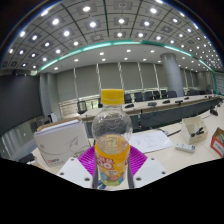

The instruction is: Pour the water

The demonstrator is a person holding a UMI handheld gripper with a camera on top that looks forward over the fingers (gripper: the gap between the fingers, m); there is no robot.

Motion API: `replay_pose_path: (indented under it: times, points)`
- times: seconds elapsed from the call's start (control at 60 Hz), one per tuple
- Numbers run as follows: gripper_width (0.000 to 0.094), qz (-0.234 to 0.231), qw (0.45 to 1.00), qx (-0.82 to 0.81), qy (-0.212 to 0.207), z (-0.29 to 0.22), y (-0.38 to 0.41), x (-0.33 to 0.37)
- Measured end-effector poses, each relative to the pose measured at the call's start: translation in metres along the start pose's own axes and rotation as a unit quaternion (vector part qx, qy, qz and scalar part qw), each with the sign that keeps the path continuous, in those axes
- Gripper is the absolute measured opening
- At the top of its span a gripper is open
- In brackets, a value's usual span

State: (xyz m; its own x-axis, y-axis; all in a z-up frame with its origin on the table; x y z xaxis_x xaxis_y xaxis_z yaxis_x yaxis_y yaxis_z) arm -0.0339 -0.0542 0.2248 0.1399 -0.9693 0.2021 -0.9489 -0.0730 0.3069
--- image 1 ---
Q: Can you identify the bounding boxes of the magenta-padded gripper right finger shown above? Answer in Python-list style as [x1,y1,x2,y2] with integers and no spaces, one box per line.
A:
[126,144,167,189]

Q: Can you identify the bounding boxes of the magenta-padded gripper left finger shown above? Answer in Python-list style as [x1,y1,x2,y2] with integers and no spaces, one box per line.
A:
[56,144,98,189]

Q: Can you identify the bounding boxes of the yellow-capped clear drink bottle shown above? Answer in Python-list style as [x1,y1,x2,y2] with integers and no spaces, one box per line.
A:
[91,88,134,188]

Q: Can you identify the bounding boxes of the white printed paper sheet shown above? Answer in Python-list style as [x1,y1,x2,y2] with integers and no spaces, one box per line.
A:
[128,129,174,154]

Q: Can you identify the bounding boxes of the large white cardboard box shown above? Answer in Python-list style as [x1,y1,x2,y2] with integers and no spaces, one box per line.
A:
[33,119,92,168]

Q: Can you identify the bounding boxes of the white power strip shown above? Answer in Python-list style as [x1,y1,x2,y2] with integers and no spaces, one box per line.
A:
[174,142,197,154]

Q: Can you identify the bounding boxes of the small open white box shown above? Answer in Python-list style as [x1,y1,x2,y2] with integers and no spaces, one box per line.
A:
[180,115,209,146]

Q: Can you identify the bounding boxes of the row of black office chairs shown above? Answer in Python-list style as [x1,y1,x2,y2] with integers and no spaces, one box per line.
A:
[76,89,208,116]

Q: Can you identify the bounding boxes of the open red cardboard box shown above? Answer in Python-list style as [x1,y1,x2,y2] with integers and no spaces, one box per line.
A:
[209,126,224,158]

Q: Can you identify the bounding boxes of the round ceiling lights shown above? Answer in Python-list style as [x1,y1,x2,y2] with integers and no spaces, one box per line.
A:
[6,0,221,73]

